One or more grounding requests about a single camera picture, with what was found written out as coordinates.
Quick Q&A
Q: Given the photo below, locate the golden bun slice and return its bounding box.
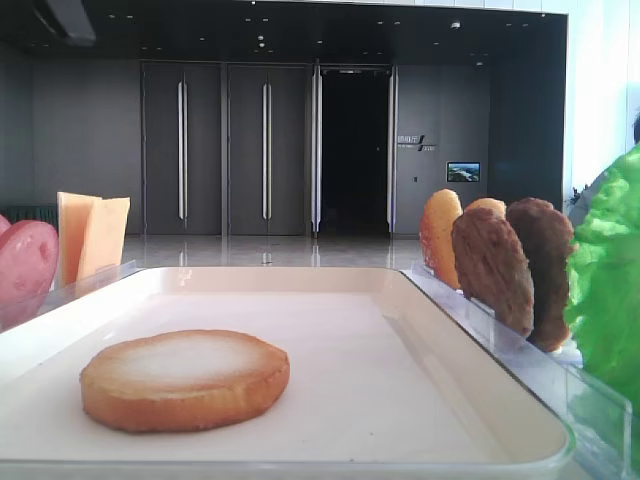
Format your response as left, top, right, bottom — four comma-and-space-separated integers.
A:
420, 189, 462, 290
79, 330, 290, 433
465, 197, 507, 219

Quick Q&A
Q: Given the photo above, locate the brown meat patty inner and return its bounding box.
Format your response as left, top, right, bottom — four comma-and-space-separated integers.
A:
452, 207, 534, 338

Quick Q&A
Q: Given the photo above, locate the brown meat patty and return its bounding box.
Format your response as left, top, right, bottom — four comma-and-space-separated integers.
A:
506, 197, 574, 352
452, 207, 534, 338

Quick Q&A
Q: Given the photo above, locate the orange cheese slice inner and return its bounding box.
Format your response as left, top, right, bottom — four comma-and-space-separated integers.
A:
76, 197, 130, 281

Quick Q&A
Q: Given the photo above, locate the orange cheese slice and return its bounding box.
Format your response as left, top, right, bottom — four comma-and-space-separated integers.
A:
57, 192, 101, 287
76, 197, 130, 281

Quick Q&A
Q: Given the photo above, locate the brown meat patty outer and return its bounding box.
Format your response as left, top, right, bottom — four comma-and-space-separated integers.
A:
506, 197, 574, 352

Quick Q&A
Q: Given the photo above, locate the orange cheese slice outer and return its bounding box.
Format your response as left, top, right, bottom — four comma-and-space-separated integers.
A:
57, 192, 101, 287

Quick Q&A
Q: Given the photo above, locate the green lettuce leaf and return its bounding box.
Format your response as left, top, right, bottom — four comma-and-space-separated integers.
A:
565, 144, 640, 389

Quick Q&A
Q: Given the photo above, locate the red tomato slice inner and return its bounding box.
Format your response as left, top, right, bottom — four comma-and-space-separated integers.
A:
0, 215, 11, 235

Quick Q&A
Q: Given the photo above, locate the dark double door middle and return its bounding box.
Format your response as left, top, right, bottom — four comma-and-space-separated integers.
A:
228, 65, 306, 236

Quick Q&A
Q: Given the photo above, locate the dark double door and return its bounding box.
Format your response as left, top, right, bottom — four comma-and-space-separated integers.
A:
142, 62, 222, 235
228, 65, 306, 236

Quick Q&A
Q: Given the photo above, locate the cream rectangular tray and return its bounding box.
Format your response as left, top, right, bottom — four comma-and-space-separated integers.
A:
1, 267, 576, 479

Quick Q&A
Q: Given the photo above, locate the dark double door left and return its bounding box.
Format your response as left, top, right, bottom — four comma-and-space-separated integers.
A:
142, 62, 222, 235

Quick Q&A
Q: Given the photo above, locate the clear acrylic rack left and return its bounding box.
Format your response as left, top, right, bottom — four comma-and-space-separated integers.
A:
1, 260, 139, 332

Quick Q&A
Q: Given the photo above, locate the clear acrylic rack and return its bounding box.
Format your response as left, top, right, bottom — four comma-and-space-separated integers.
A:
1, 260, 139, 332
405, 262, 639, 479

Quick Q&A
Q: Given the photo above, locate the clear acrylic rack right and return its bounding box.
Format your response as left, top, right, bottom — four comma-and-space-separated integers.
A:
405, 262, 639, 479

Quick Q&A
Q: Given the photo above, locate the small wall screen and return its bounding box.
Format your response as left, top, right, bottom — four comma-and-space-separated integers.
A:
446, 162, 480, 183

